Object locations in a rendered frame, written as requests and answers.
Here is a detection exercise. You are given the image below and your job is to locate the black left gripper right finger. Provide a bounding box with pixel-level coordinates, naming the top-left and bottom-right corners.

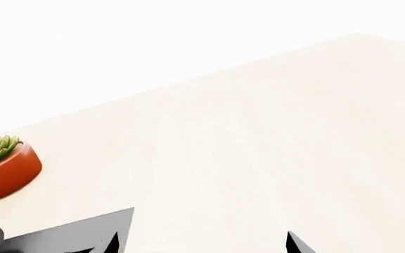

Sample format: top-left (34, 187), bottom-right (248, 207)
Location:
top-left (285, 231), bottom-right (316, 253)

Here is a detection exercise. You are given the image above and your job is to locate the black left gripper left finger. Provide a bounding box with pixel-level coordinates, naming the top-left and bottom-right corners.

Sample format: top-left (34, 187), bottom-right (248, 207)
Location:
top-left (104, 231), bottom-right (120, 253)

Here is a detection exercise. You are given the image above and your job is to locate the succulent in orange pot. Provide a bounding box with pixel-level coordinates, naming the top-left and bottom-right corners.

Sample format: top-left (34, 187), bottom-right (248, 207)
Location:
top-left (0, 135), bottom-right (44, 202)

